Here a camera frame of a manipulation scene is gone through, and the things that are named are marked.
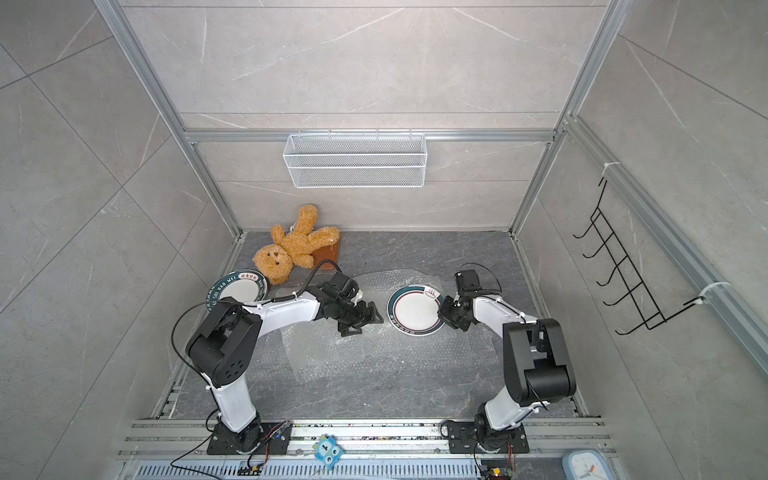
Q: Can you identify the brown teddy bear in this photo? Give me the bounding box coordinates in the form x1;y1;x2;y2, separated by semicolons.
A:
253;204;340;285

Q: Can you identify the blue cartoon toy figure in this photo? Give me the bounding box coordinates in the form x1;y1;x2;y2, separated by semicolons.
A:
313;434;344;470

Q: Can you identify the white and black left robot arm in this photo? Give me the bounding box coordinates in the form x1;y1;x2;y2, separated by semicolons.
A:
185;272;383;454

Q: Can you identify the bubble plate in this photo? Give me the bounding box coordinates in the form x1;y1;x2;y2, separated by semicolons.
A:
387;285;444;336
206;269;269;311

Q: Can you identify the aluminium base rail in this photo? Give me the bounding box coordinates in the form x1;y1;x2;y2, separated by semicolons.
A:
116;417;623;479

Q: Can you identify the white and blue clock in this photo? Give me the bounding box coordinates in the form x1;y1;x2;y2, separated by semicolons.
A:
562;450;614;480

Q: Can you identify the large bubble wrap sheet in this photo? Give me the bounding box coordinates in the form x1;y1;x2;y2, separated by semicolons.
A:
281;269;498;383

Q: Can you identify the brown wooden block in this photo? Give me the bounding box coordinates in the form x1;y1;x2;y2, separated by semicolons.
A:
312;241;340;270

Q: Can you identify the white wire mesh basket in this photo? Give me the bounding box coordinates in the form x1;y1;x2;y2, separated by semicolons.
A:
283;132;428;189

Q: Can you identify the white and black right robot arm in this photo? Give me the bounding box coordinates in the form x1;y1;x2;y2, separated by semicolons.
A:
438;269;577;454

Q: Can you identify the black wire hook rack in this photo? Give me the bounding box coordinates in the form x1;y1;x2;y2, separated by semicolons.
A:
572;178;706;336

